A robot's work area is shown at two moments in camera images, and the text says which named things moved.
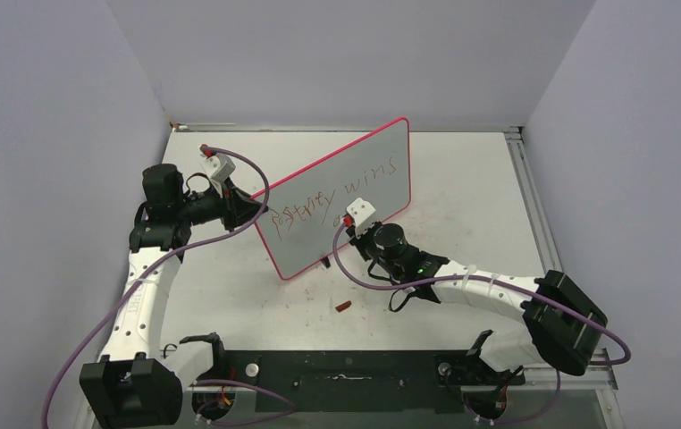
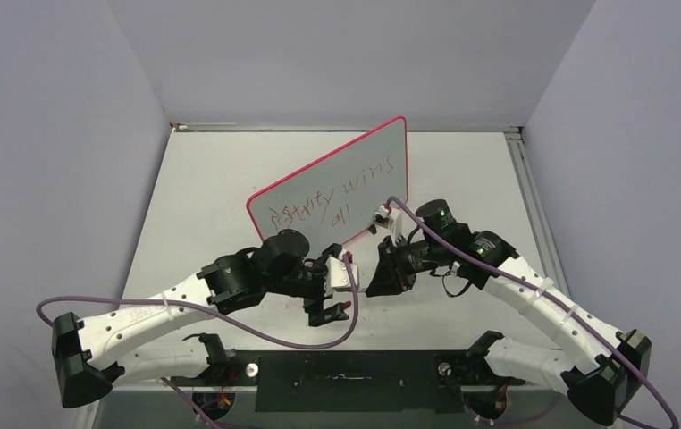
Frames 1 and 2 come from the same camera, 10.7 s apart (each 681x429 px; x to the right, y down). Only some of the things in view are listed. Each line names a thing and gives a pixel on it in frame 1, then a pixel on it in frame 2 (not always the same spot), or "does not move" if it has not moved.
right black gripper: [359, 240] -> [391, 276]
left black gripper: [236, 207] -> [317, 312]
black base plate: [356, 381] does not move
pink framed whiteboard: [306, 210] does not move
